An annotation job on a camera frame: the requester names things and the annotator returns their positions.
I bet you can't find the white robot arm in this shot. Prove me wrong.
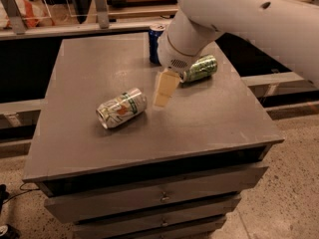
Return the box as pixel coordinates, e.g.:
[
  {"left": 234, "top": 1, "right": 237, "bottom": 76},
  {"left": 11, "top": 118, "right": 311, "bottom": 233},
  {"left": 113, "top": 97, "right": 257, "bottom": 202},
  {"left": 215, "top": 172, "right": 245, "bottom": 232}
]
[{"left": 158, "top": 0, "right": 319, "bottom": 87}]

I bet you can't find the white 7up can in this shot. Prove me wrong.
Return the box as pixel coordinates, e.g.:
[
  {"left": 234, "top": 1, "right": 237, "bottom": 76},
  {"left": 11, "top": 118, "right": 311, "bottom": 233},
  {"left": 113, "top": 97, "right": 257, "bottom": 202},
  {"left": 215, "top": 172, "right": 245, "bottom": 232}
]
[{"left": 96, "top": 88, "right": 148, "bottom": 129}]

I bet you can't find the can on floor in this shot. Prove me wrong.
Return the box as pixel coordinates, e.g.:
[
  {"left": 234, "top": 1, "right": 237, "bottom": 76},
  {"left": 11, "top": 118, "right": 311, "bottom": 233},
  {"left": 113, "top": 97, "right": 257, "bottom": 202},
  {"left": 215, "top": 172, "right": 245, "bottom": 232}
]
[{"left": 0, "top": 224, "right": 20, "bottom": 239}]

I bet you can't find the grey metal rail frame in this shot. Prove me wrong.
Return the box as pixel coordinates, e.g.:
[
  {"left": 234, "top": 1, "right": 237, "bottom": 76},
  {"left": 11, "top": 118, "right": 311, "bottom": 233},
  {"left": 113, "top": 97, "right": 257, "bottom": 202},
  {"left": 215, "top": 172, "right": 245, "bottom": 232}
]
[{"left": 0, "top": 0, "right": 180, "bottom": 42}]

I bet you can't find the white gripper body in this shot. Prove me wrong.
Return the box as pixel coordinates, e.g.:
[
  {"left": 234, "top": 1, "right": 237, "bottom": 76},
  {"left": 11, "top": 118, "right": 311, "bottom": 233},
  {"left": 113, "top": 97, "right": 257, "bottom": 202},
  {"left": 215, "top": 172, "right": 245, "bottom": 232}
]
[{"left": 158, "top": 33, "right": 200, "bottom": 73}]

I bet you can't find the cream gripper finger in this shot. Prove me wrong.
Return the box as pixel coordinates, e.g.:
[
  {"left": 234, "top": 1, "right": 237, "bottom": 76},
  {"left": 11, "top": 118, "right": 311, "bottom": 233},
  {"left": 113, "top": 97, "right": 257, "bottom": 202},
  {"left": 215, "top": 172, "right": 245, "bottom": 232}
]
[{"left": 154, "top": 69, "right": 180, "bottom": 108}]

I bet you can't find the orange white bag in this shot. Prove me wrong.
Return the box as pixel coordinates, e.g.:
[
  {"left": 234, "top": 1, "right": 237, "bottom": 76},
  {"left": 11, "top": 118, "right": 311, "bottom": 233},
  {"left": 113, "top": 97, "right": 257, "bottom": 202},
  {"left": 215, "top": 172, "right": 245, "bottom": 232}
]
[{"left": 0, "top": 0, "right": 55, "bottom": 29}]

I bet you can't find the green soda can lying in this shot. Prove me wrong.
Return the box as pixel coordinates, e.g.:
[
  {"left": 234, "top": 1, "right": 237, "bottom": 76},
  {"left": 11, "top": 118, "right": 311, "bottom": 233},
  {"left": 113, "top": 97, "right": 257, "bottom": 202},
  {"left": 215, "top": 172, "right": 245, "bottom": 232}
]
[{"left": 179, "top": 55, "right": 218, "bottom": 83}]

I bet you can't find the blue pepsi can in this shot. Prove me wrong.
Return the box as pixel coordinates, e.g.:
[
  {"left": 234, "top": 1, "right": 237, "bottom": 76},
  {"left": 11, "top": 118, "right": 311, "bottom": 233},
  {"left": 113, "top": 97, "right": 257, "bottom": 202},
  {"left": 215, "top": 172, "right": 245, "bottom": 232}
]
[{"left": 149, "top": 24, "right": 165, "bottom": 65}]

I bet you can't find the black floor cable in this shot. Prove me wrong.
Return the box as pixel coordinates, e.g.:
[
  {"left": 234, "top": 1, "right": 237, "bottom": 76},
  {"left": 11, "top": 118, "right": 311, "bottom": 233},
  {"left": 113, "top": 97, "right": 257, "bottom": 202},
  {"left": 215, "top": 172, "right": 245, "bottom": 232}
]
[{"left": 0, "top": 182, "right": 40, "bottom": 206}]

